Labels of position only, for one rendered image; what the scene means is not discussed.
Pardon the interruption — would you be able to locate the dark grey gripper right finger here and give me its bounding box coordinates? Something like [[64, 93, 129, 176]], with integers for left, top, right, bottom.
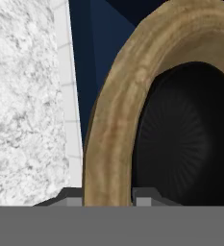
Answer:
[[132, 187, 183, 208]]

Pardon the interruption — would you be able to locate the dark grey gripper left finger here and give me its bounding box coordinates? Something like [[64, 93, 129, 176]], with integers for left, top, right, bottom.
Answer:
[[33, 187, 85, 208]]

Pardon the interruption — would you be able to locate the tan bowl with black inside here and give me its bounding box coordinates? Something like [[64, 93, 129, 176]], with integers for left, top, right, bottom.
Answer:
[[82, 0, 224, 208]]

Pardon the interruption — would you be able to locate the dark blue cabinet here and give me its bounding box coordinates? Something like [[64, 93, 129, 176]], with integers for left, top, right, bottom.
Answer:
[[67, 0, 224, 149]]

